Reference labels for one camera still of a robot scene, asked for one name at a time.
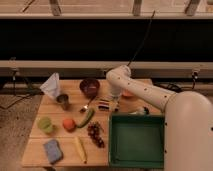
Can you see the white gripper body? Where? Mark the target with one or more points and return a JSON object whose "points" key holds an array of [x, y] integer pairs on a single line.
{"points": [[115, 93]]}

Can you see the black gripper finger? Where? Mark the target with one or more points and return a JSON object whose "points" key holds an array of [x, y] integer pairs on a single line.
{"points": [[110, 105], [117, 107]]}

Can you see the striped eraser block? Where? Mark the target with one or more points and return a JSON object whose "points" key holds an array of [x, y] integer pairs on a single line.
{"points": [[103, 105]]}

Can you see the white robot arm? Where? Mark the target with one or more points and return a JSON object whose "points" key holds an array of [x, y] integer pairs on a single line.
{"points": [[188, 137]]}

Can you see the metal cup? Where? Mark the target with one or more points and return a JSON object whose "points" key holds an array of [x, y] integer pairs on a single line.
{"points": [[63, 100]]}

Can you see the green plastic cup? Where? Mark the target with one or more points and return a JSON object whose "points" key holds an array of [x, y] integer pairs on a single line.
{"points": [[45, 125]]}

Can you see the orange bowl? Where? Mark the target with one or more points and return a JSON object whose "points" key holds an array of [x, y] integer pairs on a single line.
{"points": [[127, 94]]}

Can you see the green cucumber toy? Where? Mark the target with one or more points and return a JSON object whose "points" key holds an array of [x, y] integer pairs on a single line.
{"points": [[88, 117]]}

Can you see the dark maroon bowl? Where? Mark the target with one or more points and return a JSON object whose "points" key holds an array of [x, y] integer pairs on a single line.
{"points": [[89, 87]]}

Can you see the small white black toy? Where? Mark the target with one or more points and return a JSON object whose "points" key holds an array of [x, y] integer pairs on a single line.
{"points": [[142, 111]]}

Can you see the metal spoon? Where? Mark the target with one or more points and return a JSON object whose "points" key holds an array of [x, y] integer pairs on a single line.
{"points": [[85, 107]]}

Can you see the purple grape bunch toy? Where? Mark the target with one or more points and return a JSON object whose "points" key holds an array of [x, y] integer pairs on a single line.
{"points": [[93, 130]]}

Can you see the green plastic tray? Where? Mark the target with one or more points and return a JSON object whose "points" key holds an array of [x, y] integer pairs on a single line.
{"points": [[136, 141]]}

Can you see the orange fruit toy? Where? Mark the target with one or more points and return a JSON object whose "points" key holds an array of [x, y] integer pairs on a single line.
{"points": [[69, 124]]}

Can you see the yellow banana toy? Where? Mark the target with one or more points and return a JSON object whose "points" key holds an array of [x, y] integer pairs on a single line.
{"points": [[80, 149]]}

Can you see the white crumpled cloth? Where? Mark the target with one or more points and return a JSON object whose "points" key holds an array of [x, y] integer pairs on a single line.
{"points": [[51, 87]]}

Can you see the blue sponge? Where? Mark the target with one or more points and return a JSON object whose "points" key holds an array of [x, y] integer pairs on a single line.
{"points": [[53, 151]]}

